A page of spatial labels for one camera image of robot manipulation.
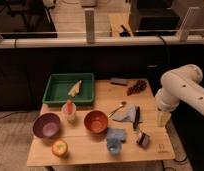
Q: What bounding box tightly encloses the light blue cloth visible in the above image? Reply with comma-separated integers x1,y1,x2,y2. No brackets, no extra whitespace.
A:
112,105,136,123

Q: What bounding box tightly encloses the green plastic tray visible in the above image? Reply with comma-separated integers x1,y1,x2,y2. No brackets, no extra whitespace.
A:
42,73,95,107

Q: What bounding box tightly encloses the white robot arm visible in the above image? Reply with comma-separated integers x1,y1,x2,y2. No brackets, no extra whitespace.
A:
155,64,204,127

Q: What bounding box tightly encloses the wooden folding table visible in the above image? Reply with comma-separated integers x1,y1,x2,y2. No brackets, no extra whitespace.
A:
27,80,175,166

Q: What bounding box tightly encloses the dark grape bunch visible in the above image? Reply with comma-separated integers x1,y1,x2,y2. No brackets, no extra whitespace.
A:
127,80,147,96

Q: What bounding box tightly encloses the blue cup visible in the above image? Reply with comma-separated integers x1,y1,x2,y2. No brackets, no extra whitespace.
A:
107,138,122,155

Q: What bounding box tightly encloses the orange bowl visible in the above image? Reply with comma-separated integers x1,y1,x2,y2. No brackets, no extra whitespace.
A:
84,110,108,134

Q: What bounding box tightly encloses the small black white box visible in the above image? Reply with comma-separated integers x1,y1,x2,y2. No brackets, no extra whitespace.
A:
137,131,150,148

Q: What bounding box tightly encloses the yellow red apple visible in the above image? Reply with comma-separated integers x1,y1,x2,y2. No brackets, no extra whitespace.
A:
51,140,68,157

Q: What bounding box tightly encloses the grey flat block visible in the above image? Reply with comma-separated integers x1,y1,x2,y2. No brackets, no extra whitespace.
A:
110,78,128,86

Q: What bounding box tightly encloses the black marker tool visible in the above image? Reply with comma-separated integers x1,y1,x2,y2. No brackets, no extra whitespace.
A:
133,106,140,131

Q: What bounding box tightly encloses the red-capped white bottle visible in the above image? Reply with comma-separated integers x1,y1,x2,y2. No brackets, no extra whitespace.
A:
62,100,76,123

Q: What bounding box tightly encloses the purple bowl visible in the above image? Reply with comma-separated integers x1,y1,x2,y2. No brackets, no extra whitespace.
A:
33,113,61,138

